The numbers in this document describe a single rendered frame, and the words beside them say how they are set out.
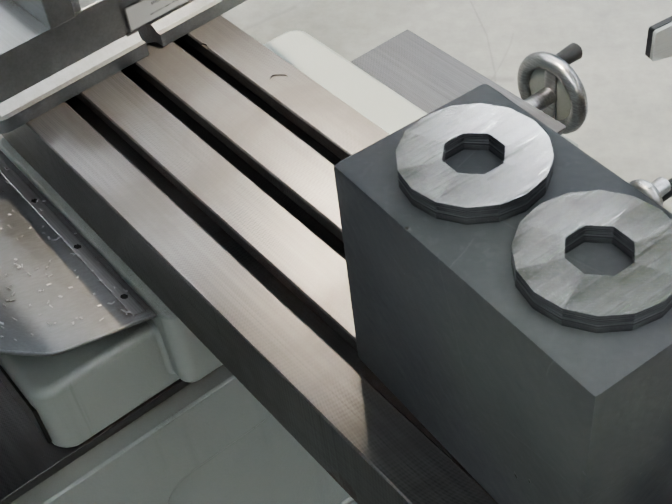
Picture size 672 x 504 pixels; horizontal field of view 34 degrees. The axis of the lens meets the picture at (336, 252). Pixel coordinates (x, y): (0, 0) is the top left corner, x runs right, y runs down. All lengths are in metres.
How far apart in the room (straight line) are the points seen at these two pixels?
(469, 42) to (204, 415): 1.77
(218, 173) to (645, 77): 1.78
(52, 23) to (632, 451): 0.66
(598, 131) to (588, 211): 1.86
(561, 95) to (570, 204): 0.87
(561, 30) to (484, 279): 2.19
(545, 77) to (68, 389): 0.78
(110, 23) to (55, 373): 0.33
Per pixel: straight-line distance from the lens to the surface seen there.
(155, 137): 1.00
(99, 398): 1.00
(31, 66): 1.05
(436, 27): 2.76
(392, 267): 0.65
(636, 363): 0.55
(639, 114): 2.51
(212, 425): 1.11
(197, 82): 1.05
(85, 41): 1.07
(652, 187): 1.49
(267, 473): 1.24
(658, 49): 0.66
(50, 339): 0.93
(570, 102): 1.45
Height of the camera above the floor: 1.58
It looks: 46 degrees down
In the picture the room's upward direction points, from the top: 8 degrees counter-clockwise
